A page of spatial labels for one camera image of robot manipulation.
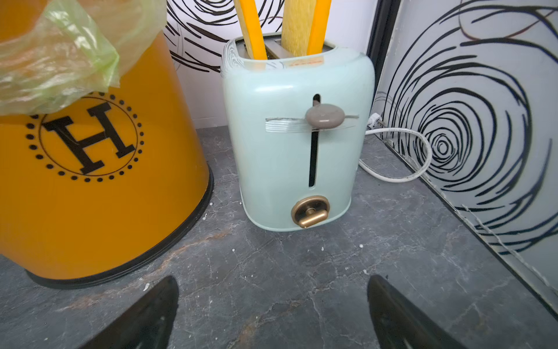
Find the left yellow toast slice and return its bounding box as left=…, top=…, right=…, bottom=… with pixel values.
left=234, top=0, right=267, bottom=60

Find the right yellow toast slice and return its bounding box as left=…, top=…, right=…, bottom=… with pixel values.
left=281, top=0, right=331, bottom=57

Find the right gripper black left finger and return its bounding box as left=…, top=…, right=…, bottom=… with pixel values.
left=81, top=276, right=179, bottom=348

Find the green plastic bin liner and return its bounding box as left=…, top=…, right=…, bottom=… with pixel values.
left=1, top=1, right=167, bottom=116

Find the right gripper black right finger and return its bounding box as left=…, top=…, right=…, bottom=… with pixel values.
left=367, top=275, right=464, bottom=348

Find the yellow toast slice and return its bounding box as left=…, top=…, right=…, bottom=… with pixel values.
left=234, top=0, right=267, bottom=60
left=281, top=0, right=331, bottom=57

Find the mint green toaster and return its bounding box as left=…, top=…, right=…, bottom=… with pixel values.
left=221, top=34, right=375, bottom=232

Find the orange trash bin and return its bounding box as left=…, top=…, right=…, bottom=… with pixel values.
left=1, top=30, right=213, bottom=289

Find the white toaster power cable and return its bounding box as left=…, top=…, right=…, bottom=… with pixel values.
left=358, top=113, right=433, bottom=184

